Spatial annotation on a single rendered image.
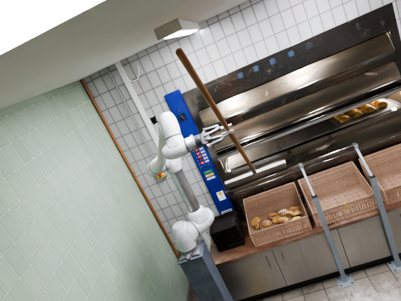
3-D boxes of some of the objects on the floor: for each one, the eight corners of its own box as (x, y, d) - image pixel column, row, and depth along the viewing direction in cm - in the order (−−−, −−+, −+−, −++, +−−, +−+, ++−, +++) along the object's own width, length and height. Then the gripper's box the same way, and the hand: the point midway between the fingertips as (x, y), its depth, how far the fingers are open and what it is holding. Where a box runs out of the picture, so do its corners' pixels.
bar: (267, 283, 341) (224, 189, 306) (393, 246, 317) (361, 140, 282) (271, 308, 312) (224, 206, 277) (410, 269, 288) (378, 152, 253)
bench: (230, 272, 380) (210, 232, 363) (452, 203, 334) (442, 154, 317) (232, 312, 328) (209, 267, 310) (496, 236, 282) (486, 179, 264)
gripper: (194, 132, 204) (230, 118, 199) (201, 156, 197) (238, 141, 193) (190, 128, 197) (227, 113, 192) (197, 151, 191) (236, 137, 186)
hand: (227, 129), depth 193 cm, fingers closed on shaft, 3 cm apart
